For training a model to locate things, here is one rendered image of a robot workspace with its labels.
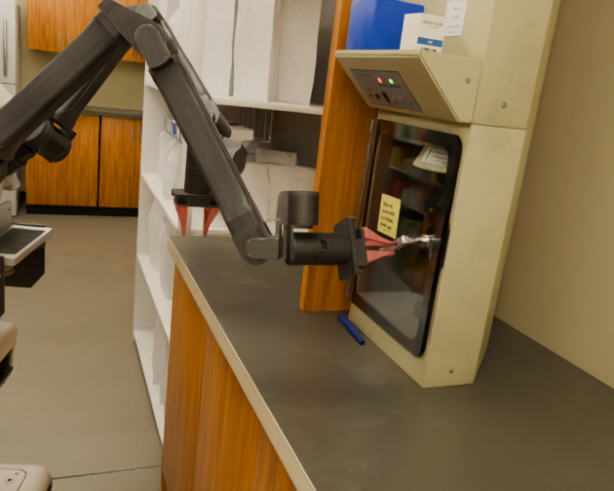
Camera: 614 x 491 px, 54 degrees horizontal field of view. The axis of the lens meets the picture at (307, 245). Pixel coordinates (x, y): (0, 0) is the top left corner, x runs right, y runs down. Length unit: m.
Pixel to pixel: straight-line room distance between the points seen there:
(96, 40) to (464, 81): 0.60
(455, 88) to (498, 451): 0.56
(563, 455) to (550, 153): 0.72
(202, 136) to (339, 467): 0.56
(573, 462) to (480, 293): 0.30
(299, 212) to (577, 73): 0.75
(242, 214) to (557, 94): 0.82
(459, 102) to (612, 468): 0.60
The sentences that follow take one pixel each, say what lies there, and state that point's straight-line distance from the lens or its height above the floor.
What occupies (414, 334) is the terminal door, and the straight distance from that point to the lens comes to 1.12.
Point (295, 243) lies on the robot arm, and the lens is 1.00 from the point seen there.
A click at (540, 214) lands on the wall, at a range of 1.52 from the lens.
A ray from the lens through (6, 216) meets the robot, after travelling 1.53.
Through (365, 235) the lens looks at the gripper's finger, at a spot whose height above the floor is 1.20.
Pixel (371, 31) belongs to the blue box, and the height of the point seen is 1.54.
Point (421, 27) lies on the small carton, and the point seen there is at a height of 1.55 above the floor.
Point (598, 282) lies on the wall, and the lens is 1.40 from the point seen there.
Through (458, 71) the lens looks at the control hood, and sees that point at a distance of 1.00.
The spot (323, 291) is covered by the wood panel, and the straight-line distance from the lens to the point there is 1.39.
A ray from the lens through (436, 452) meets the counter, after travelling 0.97.
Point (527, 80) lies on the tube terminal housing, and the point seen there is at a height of 1.49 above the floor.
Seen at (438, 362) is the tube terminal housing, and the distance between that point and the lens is 1.13.
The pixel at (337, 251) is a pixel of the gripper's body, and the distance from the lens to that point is 1.03.
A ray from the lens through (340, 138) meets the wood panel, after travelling 1.32.
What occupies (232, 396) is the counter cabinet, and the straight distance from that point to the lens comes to 1.31.
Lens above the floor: 1.44
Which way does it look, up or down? 15 degrees down
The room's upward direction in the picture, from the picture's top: 7 degrees clockwise
